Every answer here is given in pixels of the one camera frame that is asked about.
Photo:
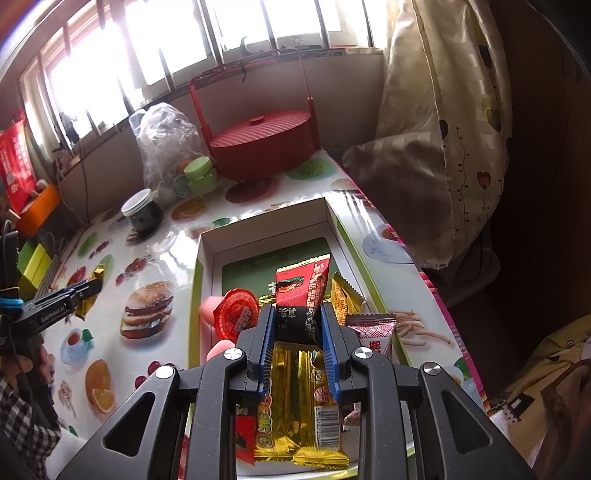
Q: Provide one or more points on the orange box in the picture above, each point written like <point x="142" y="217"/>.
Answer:
<point x="41" y="207"/>

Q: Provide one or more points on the green cardboard box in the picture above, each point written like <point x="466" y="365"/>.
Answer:
<point x="258" y="272"/>

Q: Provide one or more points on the window with metal bars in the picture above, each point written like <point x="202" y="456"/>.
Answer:
<point x="138" y="46"/>

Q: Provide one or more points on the red black snack packet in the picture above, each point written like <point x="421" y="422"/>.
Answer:
<point x="300" y="286"/>

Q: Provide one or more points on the person's left forearm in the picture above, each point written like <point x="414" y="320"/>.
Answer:
<point x="18" y="415"/>

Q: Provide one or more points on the black hook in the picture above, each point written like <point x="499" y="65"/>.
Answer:
<point x="243" y="45"/>

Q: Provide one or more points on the small dark red packet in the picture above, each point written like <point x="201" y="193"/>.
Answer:
<point x="244" y="434"/>

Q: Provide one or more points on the fruit print tablecloth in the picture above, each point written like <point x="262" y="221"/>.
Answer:
<point x="161" y="263"/>

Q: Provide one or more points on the clear plastic bag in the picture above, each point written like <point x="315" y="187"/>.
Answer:
<point x="161" y="138"/>

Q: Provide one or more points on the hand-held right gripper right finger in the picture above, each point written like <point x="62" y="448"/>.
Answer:
<point x="328" y="350"/>

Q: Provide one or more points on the pink jelly cup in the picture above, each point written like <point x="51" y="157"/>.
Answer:
<point x="208" y="310"/>

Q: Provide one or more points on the yellow cartoon print cloth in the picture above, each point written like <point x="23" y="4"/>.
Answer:
<point x="549" y="355"/>

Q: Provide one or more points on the gold candy packet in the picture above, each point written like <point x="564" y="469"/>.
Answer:
<point x="344" y="297"/>

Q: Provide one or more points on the black white striped box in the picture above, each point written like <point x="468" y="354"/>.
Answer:
<point x="54" y="270"/>

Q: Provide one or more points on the person's left hand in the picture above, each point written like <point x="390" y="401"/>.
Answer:
<point x="46" y="364"/>

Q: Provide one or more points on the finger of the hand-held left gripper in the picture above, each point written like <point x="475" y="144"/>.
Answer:
<point x="78" y="293"/>

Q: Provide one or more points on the red paper bag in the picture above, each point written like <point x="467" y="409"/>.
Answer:
<point x="16" y="166"/>

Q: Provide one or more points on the cream patterned curtain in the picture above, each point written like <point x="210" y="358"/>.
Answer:
<point x="438" y="92"/>

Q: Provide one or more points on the small gold snack packet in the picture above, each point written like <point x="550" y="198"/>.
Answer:
<point x="105" y="267"/>

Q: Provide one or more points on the red jelly cup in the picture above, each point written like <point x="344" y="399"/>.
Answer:
<point x="235" y="314"/>

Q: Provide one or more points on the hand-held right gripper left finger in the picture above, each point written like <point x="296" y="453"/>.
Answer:
<point x="265" y="350"/>

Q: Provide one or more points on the dark jar with white lid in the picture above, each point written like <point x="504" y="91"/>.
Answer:
<point x="143" y="217"/>

